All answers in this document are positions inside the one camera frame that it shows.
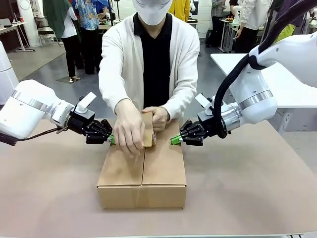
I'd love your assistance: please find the person in white jacket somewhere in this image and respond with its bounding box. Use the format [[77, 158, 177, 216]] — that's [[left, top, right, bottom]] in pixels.
[[234, 0, 267, 54]]

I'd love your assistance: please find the brown desk with pink legs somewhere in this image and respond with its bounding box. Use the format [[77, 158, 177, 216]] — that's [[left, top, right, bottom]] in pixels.
[[0, 21, 36, 53]]

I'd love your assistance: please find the person in purple top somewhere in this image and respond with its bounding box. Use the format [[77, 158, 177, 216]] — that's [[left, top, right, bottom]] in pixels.
[[274, 0, 308, 27]]

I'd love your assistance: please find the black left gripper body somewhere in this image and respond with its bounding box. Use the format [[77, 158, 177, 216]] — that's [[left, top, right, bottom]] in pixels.
[[68, 111, 96, 136]]

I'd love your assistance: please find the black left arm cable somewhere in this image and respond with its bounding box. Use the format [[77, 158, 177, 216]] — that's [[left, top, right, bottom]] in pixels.
[[0, 126, 69, 147]]

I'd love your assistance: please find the person in blue patterned shirt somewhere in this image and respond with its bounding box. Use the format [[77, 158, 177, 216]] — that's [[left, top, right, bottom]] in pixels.
[[74, 0, 109, 75]]

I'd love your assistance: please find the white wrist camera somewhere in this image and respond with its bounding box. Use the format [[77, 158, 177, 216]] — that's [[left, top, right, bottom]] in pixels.
[[74, 92, 97, 114], [195, 93, 215, 116]]

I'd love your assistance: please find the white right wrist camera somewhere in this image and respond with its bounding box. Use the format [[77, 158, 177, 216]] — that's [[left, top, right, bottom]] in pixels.
[[195, 93, 215, 116]]

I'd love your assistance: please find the person's left forearm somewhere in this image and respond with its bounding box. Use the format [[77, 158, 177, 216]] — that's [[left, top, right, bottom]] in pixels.
[[163, 74, 199, 122]]

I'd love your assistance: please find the person's left hand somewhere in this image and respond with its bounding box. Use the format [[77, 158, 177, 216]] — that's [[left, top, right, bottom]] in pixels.
[[142, 106, 171, 132]]

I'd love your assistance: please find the brown cardboard box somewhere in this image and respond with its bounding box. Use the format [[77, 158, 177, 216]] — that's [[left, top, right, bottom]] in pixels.
[[96, 119, 188, 210]]

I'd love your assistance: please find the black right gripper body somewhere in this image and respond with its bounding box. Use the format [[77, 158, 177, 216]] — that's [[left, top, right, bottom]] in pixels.
[[197, 108, 223, 140]]

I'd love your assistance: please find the person in yellow jacket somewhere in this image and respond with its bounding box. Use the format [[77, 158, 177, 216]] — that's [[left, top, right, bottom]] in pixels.
[[168, 0, 191, 22]]

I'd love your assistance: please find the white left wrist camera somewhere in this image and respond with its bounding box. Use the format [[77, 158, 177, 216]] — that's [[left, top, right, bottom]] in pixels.
[[74, 92, 97, 114]]

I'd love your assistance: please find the person in green coat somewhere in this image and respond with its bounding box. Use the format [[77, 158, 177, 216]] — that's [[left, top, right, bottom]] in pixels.
[[43, 0, 82, 83]]

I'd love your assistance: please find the person's right hand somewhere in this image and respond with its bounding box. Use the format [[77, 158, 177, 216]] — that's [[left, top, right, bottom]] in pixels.
[[112, 99, 146, 157]]

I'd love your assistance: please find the person in white cardigan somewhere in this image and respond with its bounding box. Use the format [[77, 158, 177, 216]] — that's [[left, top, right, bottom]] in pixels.
[[98, 0, 201, 122]]

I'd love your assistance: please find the person in grey plaid shirt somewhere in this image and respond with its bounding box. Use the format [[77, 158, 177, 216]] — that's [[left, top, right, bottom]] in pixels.
[[210, 0, 231, 48]]

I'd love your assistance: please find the black braided cable sleeve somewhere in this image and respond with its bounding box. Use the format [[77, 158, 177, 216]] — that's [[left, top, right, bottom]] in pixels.
[[213, 0, 302, 139]]

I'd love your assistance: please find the white desk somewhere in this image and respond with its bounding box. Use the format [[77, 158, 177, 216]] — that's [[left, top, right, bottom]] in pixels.
[[210, 53, 317, 136]]

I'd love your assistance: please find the yellow-green bag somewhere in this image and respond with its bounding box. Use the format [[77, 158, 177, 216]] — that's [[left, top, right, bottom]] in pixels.
[[277, 24, 296, 43]]

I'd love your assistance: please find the brown packing tape roll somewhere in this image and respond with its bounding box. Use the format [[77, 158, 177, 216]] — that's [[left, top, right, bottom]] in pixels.
[[141, 111, 157, 148]]

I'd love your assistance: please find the person's right forearm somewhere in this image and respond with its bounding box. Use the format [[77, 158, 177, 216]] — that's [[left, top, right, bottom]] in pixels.
[[99, 74, 134, 115]]

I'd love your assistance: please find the white face mask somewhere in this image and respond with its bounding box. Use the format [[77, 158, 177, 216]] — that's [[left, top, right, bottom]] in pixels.
[[131, 0, 174, 26]]

